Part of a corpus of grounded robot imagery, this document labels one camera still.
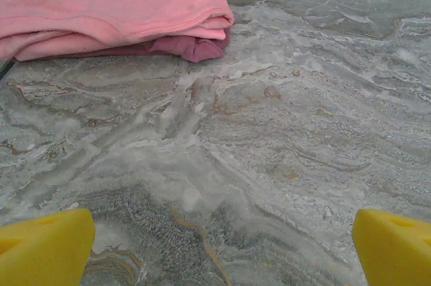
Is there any pink folded t-shirt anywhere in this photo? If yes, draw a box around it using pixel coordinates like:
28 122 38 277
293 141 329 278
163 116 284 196
0 0 236 62

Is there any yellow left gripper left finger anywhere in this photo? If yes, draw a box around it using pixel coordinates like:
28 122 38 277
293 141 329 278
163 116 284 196
0 207 96 286

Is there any aluminium table edge rail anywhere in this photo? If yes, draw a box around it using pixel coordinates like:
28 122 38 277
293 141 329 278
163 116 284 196
0 59 17 82

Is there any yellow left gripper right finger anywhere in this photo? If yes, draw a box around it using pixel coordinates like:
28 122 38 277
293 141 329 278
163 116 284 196
352 207 431 286

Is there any mauve folded t-shirt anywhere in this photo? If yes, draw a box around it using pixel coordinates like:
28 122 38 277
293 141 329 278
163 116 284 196
13 0 233 63

